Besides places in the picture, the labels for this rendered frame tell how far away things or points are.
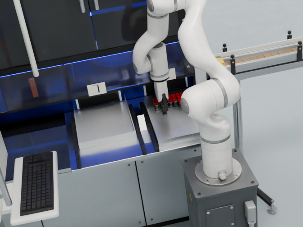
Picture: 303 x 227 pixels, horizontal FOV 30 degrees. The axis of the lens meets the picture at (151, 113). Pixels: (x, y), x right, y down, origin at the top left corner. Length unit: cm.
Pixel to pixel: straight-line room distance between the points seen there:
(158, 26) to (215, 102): 45
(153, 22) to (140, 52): 15
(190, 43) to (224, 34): 334
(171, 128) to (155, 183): 57
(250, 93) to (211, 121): 236
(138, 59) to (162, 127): 36
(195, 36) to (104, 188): 123
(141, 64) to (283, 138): 177
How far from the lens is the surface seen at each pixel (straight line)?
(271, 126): 408
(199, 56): 207
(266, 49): 306
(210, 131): 214
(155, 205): 316
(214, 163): 223
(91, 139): 259
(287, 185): 358
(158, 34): 235
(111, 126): 265
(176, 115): 265
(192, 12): 210
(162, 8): 206
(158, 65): 247
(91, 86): 268
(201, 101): 204
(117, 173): 298
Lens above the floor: 234
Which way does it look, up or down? 33 degrees down
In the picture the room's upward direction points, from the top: 8 degrees counter-clockwise
